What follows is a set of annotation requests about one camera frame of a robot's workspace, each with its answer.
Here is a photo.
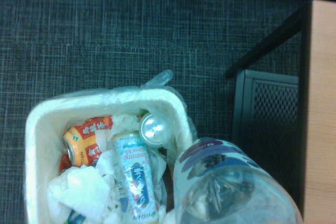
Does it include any wooden coffee table black frame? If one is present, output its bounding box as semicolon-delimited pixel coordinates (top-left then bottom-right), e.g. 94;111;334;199
225;0;336;224

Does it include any white trash bin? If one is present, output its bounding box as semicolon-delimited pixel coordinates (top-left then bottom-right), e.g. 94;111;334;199
23;69;199;224
25;87;194;224

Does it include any clear plastic bottle purple label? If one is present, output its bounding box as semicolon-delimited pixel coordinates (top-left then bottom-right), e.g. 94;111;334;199
172;137;305;224

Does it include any silver can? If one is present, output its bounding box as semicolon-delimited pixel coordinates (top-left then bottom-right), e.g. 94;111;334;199
139;112;174;147

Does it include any black mesh metal cabinet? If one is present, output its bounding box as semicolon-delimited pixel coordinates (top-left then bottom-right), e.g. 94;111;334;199
232;69;300;183

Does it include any crumpled white tissue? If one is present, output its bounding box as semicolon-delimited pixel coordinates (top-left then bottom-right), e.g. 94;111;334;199
47;167;111;221

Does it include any orange tea can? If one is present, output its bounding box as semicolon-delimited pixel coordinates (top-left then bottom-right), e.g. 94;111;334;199
62;115;114;168

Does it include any jasmine green tea can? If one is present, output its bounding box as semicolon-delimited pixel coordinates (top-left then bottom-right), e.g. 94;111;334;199
110;132;160;224

